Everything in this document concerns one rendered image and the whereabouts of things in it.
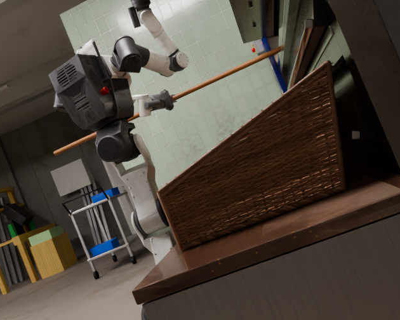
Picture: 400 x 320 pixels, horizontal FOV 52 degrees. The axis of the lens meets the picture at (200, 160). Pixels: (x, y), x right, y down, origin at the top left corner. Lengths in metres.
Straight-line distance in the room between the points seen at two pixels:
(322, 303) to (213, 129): 2.98
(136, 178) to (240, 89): 1.92
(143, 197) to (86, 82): 0.57
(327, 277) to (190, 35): 3.23
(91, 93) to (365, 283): 1.40
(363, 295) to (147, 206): 1.30
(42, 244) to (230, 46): 5.45
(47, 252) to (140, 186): 6.10
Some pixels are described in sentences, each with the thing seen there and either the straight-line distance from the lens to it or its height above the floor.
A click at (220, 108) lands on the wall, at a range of 3.65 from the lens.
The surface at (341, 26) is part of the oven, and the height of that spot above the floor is 0.89.
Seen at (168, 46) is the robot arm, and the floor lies 1.35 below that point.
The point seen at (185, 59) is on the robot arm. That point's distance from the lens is 2.05.
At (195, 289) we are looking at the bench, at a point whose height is 0.54.
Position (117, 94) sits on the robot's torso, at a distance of 1.91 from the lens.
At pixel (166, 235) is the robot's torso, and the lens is 1.93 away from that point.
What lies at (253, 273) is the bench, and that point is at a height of 0.53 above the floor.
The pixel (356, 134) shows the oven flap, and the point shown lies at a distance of 0.93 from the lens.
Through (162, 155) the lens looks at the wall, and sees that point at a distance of 3.75.
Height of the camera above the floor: 0.74
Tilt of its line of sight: 1 degrees up
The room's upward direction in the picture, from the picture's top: 22 degrees counter-clockwise
